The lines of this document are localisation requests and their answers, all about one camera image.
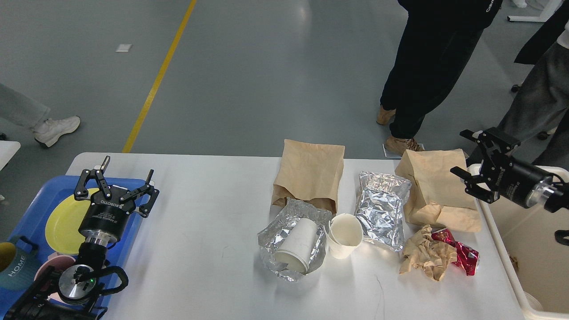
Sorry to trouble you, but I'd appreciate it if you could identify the yellow plastic plate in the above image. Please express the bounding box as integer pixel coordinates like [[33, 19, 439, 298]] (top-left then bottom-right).
[[46, 190, 91, 256]]

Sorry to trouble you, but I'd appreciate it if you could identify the white furniture base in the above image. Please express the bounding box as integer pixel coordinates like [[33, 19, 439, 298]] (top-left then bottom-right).
[[507, 0, 564, 23]]

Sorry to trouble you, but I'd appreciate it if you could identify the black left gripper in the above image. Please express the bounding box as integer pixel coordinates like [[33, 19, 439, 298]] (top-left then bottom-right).
[[74, 156, 160, 245]]

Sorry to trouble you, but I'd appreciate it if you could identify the pink mug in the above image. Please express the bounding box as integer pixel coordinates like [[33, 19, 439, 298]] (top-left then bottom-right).
[[34, 252, 76, 304]]

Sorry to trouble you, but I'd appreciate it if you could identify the person in grey trousers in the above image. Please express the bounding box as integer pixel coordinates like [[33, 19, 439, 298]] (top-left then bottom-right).
[[466, 0, 569, 171]]

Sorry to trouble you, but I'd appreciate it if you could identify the white paper cup lying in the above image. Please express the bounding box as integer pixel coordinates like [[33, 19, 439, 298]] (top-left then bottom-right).
[[274, 217, 317, 274]]

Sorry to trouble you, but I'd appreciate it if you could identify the person with white sneaker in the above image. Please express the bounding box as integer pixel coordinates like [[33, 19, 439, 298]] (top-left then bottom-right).
[[0, 84, 81, 148]]

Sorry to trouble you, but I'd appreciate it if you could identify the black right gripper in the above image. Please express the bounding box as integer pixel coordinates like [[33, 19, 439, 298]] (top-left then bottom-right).
[[450, 127, 553, 208]]

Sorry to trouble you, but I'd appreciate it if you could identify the cream plastic bin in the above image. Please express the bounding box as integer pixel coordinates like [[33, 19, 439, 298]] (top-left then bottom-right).
[[475, 196, 569, 320]]

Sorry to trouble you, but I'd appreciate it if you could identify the pale green plate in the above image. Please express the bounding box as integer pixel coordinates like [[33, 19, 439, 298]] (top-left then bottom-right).
[[44, 221, 59, 252]]

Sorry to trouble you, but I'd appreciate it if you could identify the person in black clothes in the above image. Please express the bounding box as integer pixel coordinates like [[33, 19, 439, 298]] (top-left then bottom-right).
[[377, 0, 502, 156]]

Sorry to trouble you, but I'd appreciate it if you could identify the teal green mug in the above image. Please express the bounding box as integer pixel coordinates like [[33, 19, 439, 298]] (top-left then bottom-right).
[[0, 235, 42, 290]]

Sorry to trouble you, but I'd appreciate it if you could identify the crumpled brown paper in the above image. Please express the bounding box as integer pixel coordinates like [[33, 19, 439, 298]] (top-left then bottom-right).
[[399, 224, 457, 281]]

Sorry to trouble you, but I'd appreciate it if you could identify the white side table corner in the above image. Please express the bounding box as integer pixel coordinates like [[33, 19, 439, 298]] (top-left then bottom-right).
[[0, 140, 21, 170]]

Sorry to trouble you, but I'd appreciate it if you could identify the white paper cup upright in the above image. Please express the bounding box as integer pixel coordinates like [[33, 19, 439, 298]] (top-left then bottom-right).
[[325, 213, 363, 260]]

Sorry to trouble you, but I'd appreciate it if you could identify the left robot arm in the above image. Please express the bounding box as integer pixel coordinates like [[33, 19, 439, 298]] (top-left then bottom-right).
[[1, 156, 159, 320]]

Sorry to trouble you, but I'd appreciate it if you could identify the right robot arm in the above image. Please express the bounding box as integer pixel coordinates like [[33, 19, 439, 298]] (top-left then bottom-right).
[[450, 127, 569, 212]]

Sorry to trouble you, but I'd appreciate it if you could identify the red wrapper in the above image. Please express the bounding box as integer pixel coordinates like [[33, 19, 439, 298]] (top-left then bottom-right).
[[431, 228, 479, 276]]

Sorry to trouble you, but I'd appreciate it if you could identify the silver foil bag right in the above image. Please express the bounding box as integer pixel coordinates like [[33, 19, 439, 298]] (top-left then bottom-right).
[[354, 172, 411, 252]]

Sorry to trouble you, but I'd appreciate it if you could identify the brown paper bag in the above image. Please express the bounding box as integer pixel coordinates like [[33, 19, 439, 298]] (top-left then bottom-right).
[[272, 139, 345, 215], [396, 148, 482, 232]]

